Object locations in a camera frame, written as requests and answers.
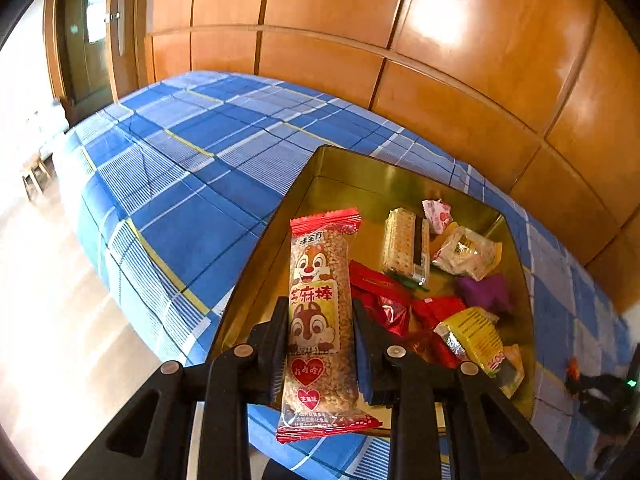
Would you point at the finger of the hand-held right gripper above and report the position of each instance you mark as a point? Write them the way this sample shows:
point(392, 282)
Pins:
point(580, 377)

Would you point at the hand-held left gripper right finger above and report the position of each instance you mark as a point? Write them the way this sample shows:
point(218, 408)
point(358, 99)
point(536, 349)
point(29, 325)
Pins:
point(364, 375)

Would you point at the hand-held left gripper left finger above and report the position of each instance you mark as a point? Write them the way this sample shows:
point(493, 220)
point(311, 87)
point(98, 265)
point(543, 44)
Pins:
point(276, 382)

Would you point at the red patterned snack bar packet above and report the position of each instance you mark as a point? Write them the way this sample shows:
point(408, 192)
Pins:
point(392, 315)

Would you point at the squirrel print sesame bar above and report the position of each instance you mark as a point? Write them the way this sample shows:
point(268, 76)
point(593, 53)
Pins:
point(320, 310)

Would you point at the red gold-print snack packet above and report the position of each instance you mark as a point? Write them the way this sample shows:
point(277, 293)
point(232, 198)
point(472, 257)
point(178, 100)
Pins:
point(440, 317)

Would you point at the red-brown snack packet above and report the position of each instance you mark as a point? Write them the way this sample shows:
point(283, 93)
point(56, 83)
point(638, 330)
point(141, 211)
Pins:
point(372, 280)

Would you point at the yellow green snack packet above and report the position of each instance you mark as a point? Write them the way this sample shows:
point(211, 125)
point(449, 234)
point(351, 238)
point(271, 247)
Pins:
point(475, 340)

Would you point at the purple snack packet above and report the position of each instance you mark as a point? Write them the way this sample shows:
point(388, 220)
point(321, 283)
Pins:
point(482, 292)

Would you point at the clear cracker packet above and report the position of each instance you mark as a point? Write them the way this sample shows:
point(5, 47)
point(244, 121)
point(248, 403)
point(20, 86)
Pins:
point(402, 245)

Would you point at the beige snack packet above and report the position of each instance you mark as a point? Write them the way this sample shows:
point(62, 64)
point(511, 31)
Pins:
point(467, 252)

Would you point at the white pink candy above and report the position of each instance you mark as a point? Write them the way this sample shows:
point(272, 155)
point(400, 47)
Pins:
point(439, 216)

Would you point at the dark brown tin box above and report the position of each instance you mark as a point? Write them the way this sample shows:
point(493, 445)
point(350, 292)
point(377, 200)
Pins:
point(350, 180)

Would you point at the blue plaid bed sheet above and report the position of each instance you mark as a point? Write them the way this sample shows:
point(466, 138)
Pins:
point(200, 160)

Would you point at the wooden wardrobe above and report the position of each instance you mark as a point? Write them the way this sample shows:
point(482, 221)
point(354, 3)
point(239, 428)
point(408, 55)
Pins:
point(450, 85)

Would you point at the wooden stool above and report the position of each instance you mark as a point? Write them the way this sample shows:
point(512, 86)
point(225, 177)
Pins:
point(36, 167)

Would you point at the wooden door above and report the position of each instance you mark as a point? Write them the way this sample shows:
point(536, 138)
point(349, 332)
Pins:
point(80, 60)

